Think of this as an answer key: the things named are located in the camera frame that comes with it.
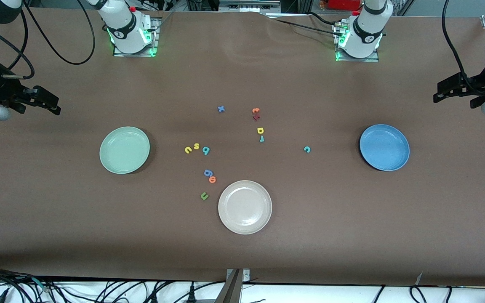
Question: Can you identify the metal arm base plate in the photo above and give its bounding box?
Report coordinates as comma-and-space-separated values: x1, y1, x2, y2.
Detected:
113, 17, 160, 58
334, 23, 380, 63

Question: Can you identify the brown table cover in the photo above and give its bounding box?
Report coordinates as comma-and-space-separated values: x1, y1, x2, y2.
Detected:
0, 6, 485, 287

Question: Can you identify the black base cable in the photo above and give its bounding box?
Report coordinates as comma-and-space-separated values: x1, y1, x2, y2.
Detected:
273, 19, 341, 36
307, 12, 353, 27

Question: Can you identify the blue plate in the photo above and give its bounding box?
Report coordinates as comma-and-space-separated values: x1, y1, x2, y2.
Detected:
359, 124, 410, 172

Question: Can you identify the beige plate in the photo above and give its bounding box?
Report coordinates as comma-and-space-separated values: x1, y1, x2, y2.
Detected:
218, 180, 273, 235

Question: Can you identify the grey metal table bracket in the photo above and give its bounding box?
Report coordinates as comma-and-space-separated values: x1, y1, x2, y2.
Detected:
215, 268, 250, 303

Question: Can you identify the red box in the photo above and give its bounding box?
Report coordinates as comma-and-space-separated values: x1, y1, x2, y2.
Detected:
327, 0, 362, 10

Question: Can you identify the grey metal device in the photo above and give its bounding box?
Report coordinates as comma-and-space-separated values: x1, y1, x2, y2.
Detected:
219, 0, 281, 13

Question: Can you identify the green plate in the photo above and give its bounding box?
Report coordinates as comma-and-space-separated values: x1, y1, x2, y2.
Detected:
99, 126, 151, 175

